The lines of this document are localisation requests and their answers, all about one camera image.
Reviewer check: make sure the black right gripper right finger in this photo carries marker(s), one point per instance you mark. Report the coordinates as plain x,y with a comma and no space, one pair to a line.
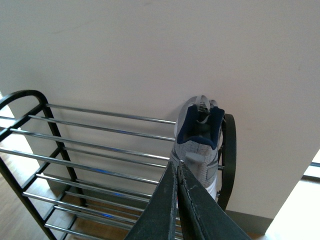
201,217

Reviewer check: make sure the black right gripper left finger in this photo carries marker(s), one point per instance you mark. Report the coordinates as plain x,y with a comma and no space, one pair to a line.
158,220

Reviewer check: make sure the grey knit sneaker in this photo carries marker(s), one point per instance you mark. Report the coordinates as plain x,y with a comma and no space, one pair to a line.
198,138

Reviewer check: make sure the black metal shoe rack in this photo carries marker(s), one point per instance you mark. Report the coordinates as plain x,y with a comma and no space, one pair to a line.
90,174

